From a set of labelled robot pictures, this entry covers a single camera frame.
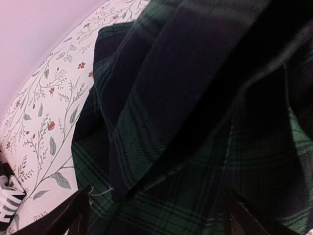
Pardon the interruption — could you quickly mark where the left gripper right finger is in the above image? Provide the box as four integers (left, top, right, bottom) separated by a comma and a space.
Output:
224, 189, 297, 235

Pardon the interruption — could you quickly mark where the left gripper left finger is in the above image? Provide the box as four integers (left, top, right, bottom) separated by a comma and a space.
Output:
14, 186, 91, 235

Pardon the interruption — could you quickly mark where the black white checkered shirt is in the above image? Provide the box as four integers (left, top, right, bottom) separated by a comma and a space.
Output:
0, 152, 26, 235

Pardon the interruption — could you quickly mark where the dark green plaid garment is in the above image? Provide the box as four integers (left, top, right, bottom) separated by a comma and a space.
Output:
71, 0, 313, 235

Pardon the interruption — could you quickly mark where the floral patterned table mat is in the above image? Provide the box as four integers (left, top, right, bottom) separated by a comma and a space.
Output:
0, 0, 147, 235

